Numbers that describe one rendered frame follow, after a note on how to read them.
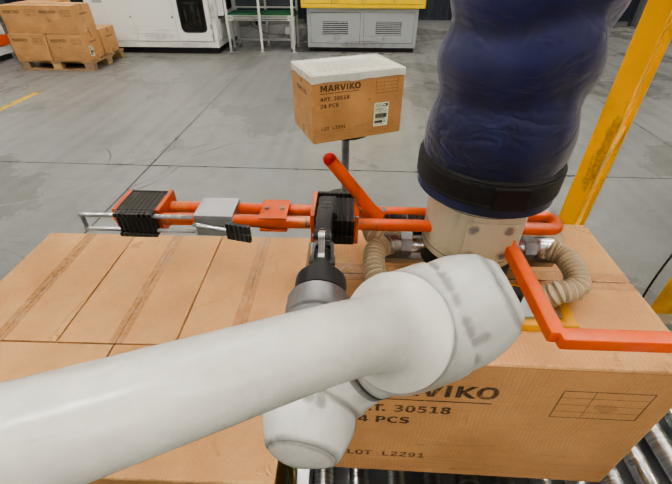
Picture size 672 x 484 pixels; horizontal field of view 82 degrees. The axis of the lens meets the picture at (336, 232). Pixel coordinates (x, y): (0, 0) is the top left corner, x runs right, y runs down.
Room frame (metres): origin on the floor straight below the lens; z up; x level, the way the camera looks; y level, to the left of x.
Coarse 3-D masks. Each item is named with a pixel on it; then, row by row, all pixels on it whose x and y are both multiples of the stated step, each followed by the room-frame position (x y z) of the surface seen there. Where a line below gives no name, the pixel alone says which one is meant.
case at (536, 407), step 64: (576, 320) 0.45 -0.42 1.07; (640, 320) 0.45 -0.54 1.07; (448, 384) 0.37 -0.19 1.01; (512, 384) 0.36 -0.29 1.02; (576, 384) 0.36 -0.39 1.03; (640, 384) 0.35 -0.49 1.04; (384, 448) 0.37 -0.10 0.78; (448, 448) 0.36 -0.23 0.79; (512, 448) 0.36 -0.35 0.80; (576, 448) 0.35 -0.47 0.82
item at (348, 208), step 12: (324, 192) 0.63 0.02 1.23; (336, 192) 0.63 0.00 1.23; (348, 192) 0.63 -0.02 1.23; (312, 204) 0.58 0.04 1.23; (336, 204) 0.60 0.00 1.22; (348, 204) 0.60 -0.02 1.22; (312, 216) 0.54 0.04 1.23; (348, 216) 0.56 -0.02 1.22; (312, 228) 0.54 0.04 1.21; (336, 228) 0.54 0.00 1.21; (348, 228) 0.53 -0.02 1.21; (312, 240) 0.54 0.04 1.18; (336, 240) 0.54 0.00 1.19; (348, 240) 0.53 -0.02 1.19
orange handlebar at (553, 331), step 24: (240, 216) 0.57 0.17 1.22; (264, 216) 0.56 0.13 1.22; (288, 216) 0.57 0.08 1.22; (360, 216) 0.59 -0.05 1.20; (384, 216) 0.59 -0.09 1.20; (552, 216) 0.58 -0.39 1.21; (528, 264) 0.45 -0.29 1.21; (528, 288) 0.39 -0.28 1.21; (552, 312) 0.35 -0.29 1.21; (552, 336) 0.32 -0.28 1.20; (576, 336) 0.31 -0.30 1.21; (600, 336) 0.31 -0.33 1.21; (624, 336) 0.31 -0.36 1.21; (648, 336) 0.31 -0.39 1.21
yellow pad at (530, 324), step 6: (516, 288) 0.48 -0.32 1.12; (516, 294) 0.47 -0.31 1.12; (522, 294) 0.47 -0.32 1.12; (522, 300) 0.48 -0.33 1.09; (522, 306) 0.47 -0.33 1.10; (528, 306) 0.47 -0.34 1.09; (558, 306) 0.47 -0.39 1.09; (564, 306) 0.47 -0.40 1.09; (528, 312) 0.45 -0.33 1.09; (558, 312) 0.45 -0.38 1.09; (564, 312) 0.46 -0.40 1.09; (570, 312) 0.46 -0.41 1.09; (528, 318) 0.44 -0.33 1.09; (534, 318) 0.44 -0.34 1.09; (564, 318) 0.44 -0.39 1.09; (570, 318) 0.44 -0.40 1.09; (528, 324) 0.43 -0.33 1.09; (534, 324) 0.43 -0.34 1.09; (564, 324) 0.43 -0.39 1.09; (570, 324) 0.43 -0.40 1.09; (576, 324) 0.43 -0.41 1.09; (522, 330) 0.43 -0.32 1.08; (528, 330) 0.43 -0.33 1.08; (534, 330) 0.43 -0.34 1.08; (540, 330) 0.43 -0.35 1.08
